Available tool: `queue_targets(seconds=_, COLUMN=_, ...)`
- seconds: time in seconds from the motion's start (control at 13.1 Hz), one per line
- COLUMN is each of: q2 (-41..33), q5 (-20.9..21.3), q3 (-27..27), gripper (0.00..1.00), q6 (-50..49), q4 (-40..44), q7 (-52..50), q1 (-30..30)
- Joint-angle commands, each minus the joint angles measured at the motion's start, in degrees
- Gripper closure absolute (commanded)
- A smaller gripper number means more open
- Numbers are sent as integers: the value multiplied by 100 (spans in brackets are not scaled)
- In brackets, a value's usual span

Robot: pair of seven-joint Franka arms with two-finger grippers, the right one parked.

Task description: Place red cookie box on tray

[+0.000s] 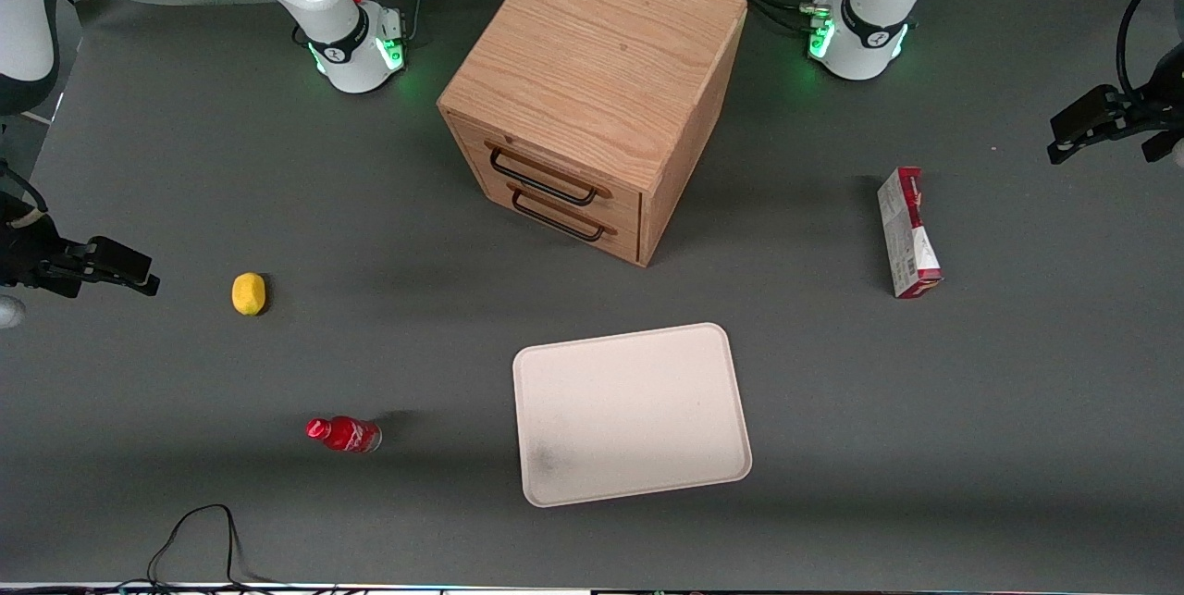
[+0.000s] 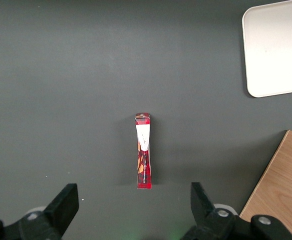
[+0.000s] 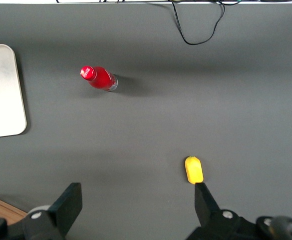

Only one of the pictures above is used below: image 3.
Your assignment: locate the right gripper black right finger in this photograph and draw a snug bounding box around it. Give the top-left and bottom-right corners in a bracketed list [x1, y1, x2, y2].
[187, 182, 259, 240]

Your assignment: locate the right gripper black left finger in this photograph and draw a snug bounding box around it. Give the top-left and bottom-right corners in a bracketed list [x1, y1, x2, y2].
[22, 182, 83, 240]

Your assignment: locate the beige plastic tray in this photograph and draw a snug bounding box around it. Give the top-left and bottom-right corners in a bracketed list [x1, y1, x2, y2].
[0, 44, 27, 140]

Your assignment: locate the yellow lemon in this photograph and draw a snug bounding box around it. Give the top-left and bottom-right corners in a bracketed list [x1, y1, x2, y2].
[184, 155, 204, 185]

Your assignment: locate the wooden drawer cabinet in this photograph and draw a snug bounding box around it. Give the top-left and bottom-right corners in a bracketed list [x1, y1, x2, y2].
[0, 193, 28, 221]

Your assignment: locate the dark grey table mat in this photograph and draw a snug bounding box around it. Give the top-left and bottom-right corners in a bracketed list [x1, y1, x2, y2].
[0, 2, 292, 240]

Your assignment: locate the red cola bottle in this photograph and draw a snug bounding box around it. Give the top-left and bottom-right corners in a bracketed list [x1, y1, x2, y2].
[80, 65, 118, 92]

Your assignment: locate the thin black table cable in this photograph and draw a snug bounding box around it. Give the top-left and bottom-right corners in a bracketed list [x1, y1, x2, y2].
[172, 0, 226, 46]

